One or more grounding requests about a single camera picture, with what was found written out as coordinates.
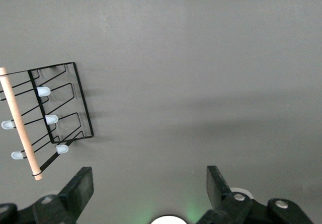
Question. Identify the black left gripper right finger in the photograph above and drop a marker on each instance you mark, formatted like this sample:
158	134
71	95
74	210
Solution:
226	206

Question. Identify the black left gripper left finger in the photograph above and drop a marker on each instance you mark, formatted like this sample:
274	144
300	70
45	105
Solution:
75	196

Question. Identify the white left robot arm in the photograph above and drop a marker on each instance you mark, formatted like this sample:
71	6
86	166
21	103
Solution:
168	221

